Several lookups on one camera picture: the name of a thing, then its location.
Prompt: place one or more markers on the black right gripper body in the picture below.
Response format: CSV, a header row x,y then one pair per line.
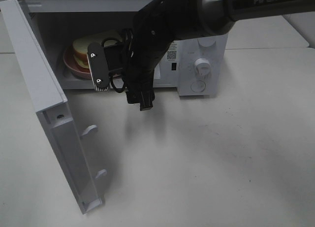
x,y
143,53

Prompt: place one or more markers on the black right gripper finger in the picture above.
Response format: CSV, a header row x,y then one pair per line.
x,y
133,96
146,98

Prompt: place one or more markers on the round white door-release button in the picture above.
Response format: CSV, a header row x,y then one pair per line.
x,y
198,86

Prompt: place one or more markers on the white bread sandwich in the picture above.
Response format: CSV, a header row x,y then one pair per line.
x,y
80,46

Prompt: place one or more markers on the pink round plate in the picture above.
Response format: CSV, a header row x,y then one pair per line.
x,y
73,66

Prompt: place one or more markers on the white microwave door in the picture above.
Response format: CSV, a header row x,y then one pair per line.
x,y
50,102

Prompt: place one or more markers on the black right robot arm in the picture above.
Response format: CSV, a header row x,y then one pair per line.
x,y
161,22

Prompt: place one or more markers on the white warning label sticker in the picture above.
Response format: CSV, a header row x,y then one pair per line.
x,y
171,54

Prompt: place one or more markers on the white microwave oven body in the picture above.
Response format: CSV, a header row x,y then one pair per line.
x,y
60,22

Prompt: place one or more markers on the lower white timer knob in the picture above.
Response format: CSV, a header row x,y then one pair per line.
x,y
202,67

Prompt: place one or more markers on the upper white power knob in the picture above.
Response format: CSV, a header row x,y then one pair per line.
x,y
206,41

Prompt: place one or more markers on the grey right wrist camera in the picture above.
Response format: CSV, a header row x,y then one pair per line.
x,y
104,62

